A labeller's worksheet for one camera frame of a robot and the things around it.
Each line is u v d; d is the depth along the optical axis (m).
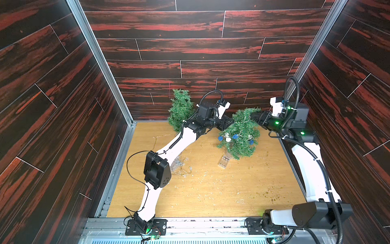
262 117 0.64
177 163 0.95
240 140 0.77
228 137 0.85
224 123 0.71
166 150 0.54
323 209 0.38
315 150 0.47
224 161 0.98
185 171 0.89
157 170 0.52
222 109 0.71
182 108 0.78
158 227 0.73
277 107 0.63
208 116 0.66
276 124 0.59
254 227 0.73
